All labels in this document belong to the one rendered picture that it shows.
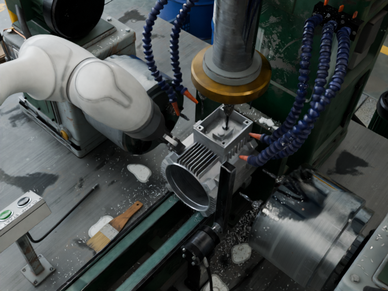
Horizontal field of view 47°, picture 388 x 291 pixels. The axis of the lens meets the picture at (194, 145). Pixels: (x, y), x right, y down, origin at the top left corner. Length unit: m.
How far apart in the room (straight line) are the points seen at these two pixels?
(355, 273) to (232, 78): 0.46
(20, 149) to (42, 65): 0.78
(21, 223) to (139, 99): 0.46
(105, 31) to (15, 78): 0.61
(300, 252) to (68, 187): 0.78
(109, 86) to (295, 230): 0.51
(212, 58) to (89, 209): 0.66
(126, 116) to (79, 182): 0.70
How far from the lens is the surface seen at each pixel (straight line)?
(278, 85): 1.24
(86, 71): 0.80
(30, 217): 1.14
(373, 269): 0.99
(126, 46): 1.42
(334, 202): 1.04
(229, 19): 0.90
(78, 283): 1.19
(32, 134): 1.66
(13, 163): 1.60
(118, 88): 0.78
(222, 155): 1.12
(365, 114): 2.36
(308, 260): 1.03
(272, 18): 1.15
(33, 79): 0.87
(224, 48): 0.94
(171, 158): 1.15
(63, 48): 0.90
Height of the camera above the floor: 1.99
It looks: 50 degrees down
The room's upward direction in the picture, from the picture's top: 3 degrees clockwise
